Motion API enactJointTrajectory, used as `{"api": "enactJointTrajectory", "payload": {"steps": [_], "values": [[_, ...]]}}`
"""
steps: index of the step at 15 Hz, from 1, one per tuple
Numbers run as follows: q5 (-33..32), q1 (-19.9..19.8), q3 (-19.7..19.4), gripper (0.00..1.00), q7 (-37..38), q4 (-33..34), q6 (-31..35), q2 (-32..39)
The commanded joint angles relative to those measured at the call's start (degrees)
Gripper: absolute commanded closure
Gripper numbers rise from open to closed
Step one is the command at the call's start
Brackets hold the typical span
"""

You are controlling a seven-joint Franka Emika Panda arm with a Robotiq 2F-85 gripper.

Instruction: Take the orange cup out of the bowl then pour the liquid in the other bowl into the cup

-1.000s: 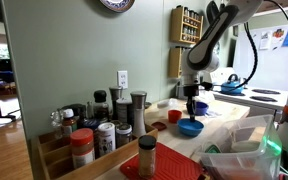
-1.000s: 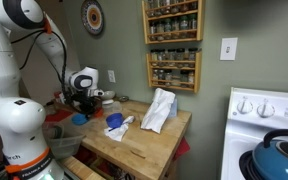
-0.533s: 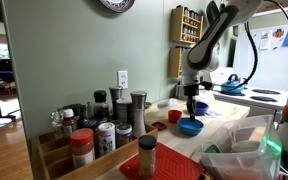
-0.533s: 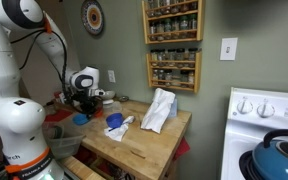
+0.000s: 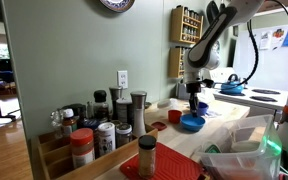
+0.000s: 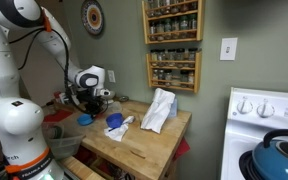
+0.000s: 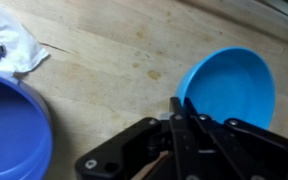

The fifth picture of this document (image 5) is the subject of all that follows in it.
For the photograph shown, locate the blue kettle with black handle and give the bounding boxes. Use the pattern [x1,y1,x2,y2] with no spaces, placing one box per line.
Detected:
[220,73,246,96]

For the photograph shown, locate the dark blue bowl with handle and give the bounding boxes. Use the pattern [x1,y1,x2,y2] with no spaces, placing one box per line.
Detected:
[197,101,210,117]

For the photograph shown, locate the red lid spice jar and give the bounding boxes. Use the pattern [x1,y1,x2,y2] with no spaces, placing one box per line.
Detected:
[69,128,96,170]

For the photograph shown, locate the light blue plastic bowl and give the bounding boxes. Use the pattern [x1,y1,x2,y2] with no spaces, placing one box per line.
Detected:
[179,113,207,133]

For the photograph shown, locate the wooden spice rack with jars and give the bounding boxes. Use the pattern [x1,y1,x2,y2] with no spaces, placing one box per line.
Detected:
[167,45,192,79]
[169,5,204,45]

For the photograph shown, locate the white fridge with magnets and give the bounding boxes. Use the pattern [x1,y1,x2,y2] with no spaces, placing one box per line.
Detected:
[232,22,288,92]

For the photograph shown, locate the orange plastic cup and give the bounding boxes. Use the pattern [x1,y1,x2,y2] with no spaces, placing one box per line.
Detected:
[167,109,183,125]

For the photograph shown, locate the white cap red sauce bottle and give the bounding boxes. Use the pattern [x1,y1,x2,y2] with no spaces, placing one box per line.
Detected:
[61,108,78,138]

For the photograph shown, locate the black cap glass bottle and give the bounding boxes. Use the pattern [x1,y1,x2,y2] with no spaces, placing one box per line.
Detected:
[93,89,110,123]

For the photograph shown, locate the clear glass bottle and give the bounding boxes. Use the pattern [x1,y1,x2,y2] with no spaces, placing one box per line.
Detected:
[50,109,64,139]

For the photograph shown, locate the small white crumpled cloth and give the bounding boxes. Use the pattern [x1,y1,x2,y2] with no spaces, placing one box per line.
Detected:
[205,109,224,119]

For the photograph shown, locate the white printed spice shaker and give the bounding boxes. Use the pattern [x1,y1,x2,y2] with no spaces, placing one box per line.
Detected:
[97,122,117,157]

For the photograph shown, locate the silver lid glass jar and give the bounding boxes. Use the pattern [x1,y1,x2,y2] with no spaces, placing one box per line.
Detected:
[115,123,133,149]

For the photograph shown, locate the wooden organizer tray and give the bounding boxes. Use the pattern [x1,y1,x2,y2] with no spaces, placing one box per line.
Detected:
[30,123,159,180]

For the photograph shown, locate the grey lid seasoning jar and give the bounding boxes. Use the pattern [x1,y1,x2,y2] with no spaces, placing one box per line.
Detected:
[115,98,133,124]

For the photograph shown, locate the black hanging frying pan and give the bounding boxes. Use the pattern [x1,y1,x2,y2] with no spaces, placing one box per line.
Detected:
[206,0,223,25]

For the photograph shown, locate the white electric stove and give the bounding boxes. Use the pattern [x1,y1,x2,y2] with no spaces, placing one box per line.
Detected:
[202,67,288,118]

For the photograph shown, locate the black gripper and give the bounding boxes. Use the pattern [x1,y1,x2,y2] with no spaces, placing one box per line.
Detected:
[185,82,203,118]

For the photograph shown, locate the red silicone mat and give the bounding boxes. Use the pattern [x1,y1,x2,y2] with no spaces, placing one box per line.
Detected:
[119,142,207,180]

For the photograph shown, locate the tall steel pepper grinder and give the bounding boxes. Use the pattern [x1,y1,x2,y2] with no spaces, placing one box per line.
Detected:
[130,90,148,138]

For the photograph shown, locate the black lid spice jar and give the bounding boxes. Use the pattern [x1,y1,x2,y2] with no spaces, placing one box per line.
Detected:
[137,134,157,179]

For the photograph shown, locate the dark steel pepper grinder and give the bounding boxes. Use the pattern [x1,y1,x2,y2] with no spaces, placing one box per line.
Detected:
[108,86,124,121]

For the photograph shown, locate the white wall power outlet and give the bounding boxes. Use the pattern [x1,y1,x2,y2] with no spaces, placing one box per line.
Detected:
[117,70,129,89]

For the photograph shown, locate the pale blue tissue box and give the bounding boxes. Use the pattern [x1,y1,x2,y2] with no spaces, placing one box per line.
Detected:
[176,81,188,100]

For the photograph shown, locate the clear plastic storage container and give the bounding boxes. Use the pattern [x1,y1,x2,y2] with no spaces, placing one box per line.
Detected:
[194,114,283,180]

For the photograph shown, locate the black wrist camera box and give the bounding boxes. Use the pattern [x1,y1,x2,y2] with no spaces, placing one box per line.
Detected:
[201,78,215,89]

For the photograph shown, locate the clear lidded plastic tub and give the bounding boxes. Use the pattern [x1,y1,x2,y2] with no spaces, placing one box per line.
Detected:
[156,98,179,111]

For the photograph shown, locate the small red square lid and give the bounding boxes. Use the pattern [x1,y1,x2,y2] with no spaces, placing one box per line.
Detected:
[150,121,168,132]

